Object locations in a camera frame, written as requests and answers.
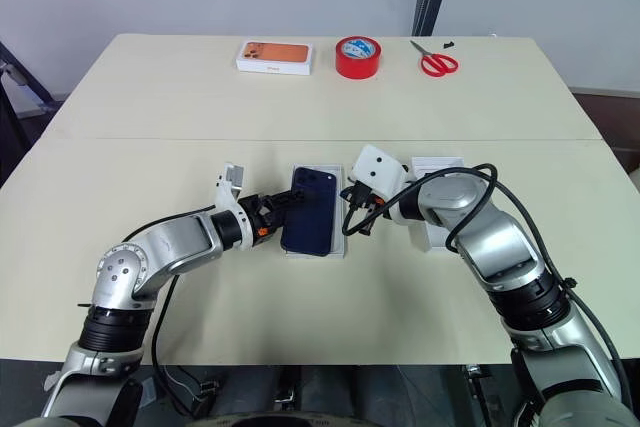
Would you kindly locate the small black clip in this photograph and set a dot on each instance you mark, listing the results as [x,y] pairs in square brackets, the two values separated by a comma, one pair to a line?
[448,44]

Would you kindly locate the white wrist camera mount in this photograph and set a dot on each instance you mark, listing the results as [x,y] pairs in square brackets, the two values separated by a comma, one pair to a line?
[377,169]
[231,195]

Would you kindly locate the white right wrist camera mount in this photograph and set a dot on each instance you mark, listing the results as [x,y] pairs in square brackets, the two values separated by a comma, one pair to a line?
[377,169]

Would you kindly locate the dark furniture edge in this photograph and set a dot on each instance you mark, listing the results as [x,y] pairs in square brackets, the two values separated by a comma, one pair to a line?
[615,117]

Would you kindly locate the red tape roll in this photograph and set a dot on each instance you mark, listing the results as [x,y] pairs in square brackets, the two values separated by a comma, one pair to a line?
[357,64]

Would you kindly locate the closed box with orange print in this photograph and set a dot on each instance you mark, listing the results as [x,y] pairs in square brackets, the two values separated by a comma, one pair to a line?
[275,54]

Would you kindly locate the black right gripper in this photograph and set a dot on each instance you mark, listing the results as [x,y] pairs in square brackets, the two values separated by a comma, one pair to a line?
[371,203]

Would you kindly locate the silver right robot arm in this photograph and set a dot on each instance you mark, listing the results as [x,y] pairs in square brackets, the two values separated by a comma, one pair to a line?
[500,242]

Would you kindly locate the white phone box base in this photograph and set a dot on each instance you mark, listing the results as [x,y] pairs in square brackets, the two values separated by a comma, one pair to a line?
[341,242]

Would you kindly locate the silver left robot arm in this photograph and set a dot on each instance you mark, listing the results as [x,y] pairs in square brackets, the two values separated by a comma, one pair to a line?
[165,242]

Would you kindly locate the dark metal frame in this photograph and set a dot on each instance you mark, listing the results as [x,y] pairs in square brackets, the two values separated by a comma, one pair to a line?
[20,92]

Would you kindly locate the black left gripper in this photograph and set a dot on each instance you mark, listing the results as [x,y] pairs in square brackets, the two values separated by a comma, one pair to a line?
[257,217]

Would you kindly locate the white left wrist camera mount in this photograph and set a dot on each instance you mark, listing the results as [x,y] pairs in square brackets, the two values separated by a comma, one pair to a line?
[231,195]

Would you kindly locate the white phone box lid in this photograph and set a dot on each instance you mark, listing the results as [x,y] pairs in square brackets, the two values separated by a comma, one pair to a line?
[434,165]

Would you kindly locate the dark blue smartphone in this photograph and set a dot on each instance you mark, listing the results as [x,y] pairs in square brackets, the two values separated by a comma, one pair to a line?
[311,217]

